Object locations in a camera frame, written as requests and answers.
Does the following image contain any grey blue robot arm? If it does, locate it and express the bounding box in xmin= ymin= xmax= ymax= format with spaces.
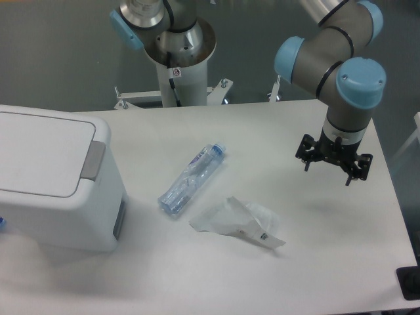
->
xmin=274 ymin=1 xmax=387 ymax=183

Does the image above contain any crumpled white plastic wrapper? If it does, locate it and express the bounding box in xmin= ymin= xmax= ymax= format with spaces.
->
xmin=190 ymin=197 xmax=285 ymax=249

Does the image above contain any white trash can body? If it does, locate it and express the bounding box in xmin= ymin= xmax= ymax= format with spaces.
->
xmin=1 ymin=105 xmax=127 ymax=251

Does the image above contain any crushed clear plastic bottle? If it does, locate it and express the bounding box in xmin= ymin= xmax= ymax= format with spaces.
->
xmin=157 ymin=142 xmax=226 ymax=215

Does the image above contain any white frame at right edge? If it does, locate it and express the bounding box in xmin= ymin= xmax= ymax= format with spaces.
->
xmin=392 ymin=112 xmax=419 ymax=164

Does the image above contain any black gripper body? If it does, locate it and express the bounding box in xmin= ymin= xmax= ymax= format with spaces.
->
xmin=316 ymin=131 xmax=360 ymax=170

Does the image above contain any black cable on pedestal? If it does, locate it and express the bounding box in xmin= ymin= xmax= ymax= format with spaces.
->
xmin=165 ymin=51 xmax=183 ymax=108

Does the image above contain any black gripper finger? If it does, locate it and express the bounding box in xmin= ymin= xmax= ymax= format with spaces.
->
xmin=295 ymin=134 xmax=318 ymax=172
xmin=343 ymin=154 xmax=373 ymax=186

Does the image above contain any black device at table edge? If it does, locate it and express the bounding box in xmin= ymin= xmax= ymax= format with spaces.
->
xmin=396 ymin=266 xmax=419 ymax=301

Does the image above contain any second grey blue robot arm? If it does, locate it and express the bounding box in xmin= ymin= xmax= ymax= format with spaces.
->
xmin=110 ymin=1 xmax=197 ymax=50

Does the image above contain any white trash can lid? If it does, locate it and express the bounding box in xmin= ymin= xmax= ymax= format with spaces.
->
xmin=1 ymin=108 xmax=110 ymax=198

